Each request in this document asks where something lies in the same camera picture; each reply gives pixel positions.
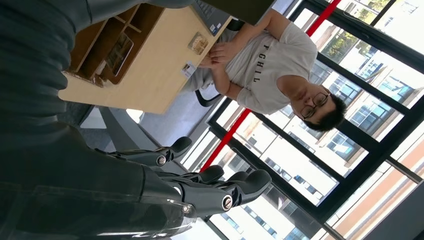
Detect black office chair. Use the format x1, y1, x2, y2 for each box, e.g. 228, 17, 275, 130
194, 88, 222, 108

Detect small wooden block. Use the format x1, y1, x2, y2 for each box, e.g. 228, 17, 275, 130
187, 31, 210, 56

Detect person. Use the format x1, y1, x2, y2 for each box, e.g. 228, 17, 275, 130
180, 8, 348, 133

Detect black-framed glasses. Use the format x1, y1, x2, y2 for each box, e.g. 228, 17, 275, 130
299, 91, 331, 121

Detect wooden compartment organizer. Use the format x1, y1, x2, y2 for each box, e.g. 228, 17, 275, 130
67, 3, 166, 89

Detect red bar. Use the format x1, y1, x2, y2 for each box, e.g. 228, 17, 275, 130
198, 0, 343, 174

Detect black window frame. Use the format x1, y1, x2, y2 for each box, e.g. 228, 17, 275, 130
178, 0, 424, 240

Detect grey laptop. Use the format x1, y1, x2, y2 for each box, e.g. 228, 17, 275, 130
191, 0, 276, 38

